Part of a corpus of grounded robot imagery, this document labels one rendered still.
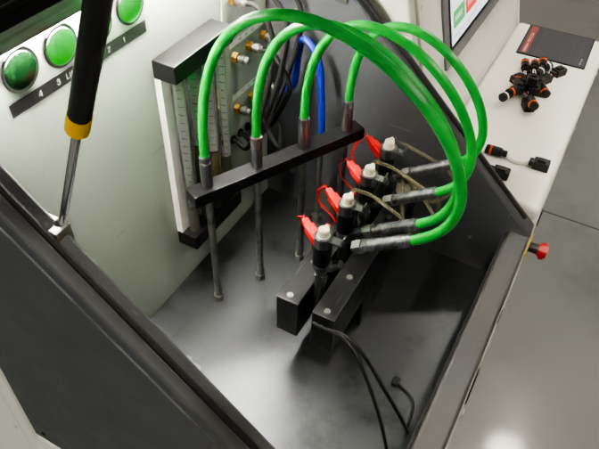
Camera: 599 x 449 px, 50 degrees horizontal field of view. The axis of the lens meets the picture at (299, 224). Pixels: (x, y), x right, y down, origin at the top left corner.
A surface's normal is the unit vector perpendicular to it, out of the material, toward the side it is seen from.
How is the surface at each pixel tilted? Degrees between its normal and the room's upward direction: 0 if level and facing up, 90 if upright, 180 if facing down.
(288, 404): 0
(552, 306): 0
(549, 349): 0
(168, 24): 90
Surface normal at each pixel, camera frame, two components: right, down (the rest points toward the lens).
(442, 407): 0.02, -0.71
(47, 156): 0.88, 0.35
